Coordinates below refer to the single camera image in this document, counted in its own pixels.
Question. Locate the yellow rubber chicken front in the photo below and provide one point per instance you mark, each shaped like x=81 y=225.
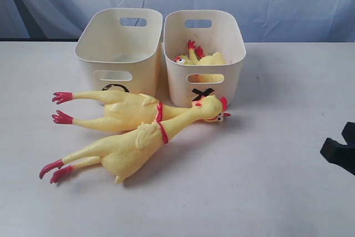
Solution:
x=125 y=152

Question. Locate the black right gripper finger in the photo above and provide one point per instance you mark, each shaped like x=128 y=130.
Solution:
x=348 y=132
x=339 y=154

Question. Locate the cream bin with X mark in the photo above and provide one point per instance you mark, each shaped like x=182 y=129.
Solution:
x=213 y=31

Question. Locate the cream bin with O mark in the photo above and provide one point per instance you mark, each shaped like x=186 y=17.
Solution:
x=120 y=50

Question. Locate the yellow rubber chicken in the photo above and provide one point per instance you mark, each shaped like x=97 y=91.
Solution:
x=123 y=111
x=125 y=152
x=196 y=57

